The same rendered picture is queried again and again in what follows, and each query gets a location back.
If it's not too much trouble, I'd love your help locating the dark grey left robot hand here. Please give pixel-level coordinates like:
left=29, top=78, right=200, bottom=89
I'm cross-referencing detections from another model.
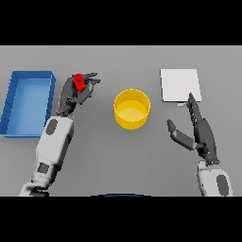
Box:
left=56, top=72, right=102, bottom=118

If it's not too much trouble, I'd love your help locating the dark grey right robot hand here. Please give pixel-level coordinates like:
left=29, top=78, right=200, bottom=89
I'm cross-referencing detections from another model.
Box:
left=166, top=92, right=221, bottom=166

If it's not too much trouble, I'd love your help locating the red beaker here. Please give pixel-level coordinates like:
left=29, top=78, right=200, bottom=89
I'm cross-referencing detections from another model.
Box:
left=73, top=73, right=87, bottom=94

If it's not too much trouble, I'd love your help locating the yellow bowl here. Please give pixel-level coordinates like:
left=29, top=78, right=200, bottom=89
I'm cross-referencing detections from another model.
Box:
left=112, top=88, right=151, bottom=130

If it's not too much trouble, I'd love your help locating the blue tray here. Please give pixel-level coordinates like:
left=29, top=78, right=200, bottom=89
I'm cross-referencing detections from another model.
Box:
left=0, top=70, right=57, bottom=139

